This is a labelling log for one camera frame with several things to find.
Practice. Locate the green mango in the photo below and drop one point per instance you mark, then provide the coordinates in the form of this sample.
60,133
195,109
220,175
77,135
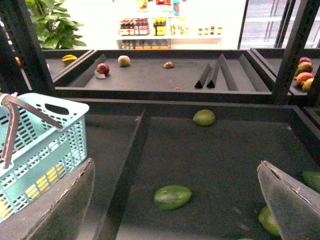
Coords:
171,197
204,117
267,221

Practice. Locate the green mango lower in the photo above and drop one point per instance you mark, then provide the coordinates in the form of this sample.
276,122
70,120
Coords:
267,221

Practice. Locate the green mango middle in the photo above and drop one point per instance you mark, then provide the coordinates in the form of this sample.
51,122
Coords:
171,197

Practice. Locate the black lower fruit tray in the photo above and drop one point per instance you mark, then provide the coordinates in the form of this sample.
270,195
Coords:
218,163

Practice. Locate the white product shelf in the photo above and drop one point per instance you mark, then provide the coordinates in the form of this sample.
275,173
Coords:
164,25

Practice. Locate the yellow lemon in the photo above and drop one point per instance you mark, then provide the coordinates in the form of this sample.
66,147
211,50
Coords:
5,210

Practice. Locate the black fruit tray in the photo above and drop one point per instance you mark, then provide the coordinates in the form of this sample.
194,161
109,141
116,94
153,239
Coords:
218,163
223,76

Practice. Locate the yellow mango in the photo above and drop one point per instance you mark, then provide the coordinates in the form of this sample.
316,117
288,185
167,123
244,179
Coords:
52,176

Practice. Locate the teal plastic shopping basket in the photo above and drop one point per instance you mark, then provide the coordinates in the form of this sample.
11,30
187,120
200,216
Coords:
39,145

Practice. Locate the black shelf divider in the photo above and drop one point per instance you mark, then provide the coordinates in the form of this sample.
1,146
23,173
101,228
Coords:
108,229

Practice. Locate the brown basket handle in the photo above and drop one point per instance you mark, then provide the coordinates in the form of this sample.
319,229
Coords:
11,103

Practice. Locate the black upper fruit tray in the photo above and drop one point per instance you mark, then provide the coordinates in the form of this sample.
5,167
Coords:
223,76

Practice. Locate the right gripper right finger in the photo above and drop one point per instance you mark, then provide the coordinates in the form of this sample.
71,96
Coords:
295,207

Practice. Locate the green potted plant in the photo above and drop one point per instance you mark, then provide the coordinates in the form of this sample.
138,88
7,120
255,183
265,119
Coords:
53,26

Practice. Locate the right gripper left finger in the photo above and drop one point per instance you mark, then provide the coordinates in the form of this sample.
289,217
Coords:
59,213

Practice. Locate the green mango upper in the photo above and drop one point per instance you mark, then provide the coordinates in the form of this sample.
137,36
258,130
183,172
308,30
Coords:
204,117

